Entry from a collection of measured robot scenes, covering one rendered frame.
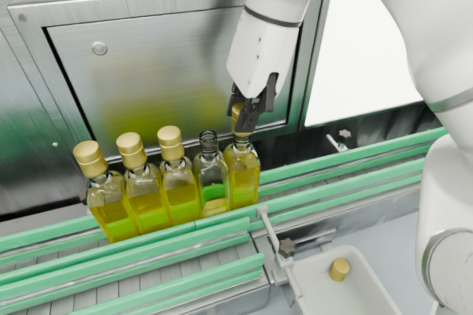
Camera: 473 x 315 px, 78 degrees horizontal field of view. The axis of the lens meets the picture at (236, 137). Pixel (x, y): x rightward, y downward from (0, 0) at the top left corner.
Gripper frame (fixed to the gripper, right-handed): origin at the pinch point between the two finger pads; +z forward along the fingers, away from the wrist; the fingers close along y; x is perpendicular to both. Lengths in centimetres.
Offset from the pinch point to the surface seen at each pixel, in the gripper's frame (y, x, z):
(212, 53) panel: -12.5, -2.3, -4.0
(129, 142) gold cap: 0.6, -16.6, 5.0
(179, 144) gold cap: 1.5, -9.6, 4.8
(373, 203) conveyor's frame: 6.1, 37.0, 20.6
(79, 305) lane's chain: 8.2, -24.6, 36.2
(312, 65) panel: -11.8, 18.6, -4.0
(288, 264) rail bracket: 16.4, 7.6, 18.8
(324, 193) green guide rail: 4.4, 22.0, 16.8
